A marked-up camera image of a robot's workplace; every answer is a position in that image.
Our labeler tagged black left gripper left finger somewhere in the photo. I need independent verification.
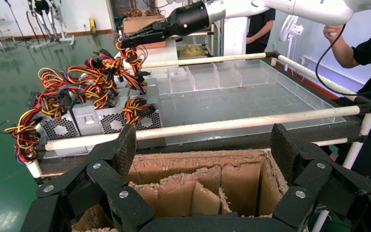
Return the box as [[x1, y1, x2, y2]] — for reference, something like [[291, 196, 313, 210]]
[[20, 124, 156, 232]]

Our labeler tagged robot stand with white base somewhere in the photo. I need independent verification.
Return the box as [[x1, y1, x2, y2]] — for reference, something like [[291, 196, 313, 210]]
[[25, 0, 76, 50]]

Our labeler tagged clear acrylic divider tray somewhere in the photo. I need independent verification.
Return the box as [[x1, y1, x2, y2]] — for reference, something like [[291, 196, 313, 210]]
[[141, 59, 346, 146]]

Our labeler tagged standing person in dark clothes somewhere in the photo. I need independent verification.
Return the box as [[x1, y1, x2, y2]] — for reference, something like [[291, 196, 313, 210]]
[[246, 8, 276, 55]]

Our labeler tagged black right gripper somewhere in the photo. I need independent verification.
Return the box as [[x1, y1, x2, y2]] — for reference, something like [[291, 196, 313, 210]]
[[121, 1, 210, 49]]

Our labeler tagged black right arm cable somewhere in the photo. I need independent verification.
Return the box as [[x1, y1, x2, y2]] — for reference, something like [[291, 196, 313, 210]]
[[315, 24, 371, 97]]

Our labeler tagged cart with white pipe rails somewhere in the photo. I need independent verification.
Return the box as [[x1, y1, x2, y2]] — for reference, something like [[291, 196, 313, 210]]
[[24, 51, 371, 232]]

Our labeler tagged brown cardboard box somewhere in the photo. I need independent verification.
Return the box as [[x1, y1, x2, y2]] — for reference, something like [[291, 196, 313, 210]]
[[122, 15, 167, 35]]

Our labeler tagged white standing fan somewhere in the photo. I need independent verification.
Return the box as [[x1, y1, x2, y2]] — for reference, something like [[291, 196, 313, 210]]
[[279, 14, 305, 73]]

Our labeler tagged white robot column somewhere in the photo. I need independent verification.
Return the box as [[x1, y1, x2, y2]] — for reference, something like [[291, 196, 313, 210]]
[[223, 16, 249, 57]]

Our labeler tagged bare person forearm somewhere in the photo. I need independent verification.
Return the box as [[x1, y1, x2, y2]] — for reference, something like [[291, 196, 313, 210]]
[[328, 33, 362, 69]]

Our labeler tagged grey power supply with cables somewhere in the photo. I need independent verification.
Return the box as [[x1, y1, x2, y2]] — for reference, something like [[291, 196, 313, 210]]
[[121, 96, 164, 132], [37, 65, 90, 97], [0, 105, 81, 165], [89, 85, 128, 135], [33, 91, 104, 137], [89, 49, 133, 98], [115, 37, 159, 97]]

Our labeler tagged bare person hand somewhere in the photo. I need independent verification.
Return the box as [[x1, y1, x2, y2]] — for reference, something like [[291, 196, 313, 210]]
[[323, 25, 345, 38]]

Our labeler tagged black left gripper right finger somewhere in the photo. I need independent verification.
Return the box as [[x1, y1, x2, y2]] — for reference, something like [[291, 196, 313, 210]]
[[270, 123, 371, 232]]

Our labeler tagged yellow crumpled material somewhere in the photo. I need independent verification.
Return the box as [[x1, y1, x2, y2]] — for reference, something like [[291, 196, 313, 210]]
[[178, 44, 208, 59]]

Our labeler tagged worn cardboard box with dividers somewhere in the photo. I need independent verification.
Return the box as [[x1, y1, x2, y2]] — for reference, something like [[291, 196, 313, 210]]
[[71, 148, 311, 232]]

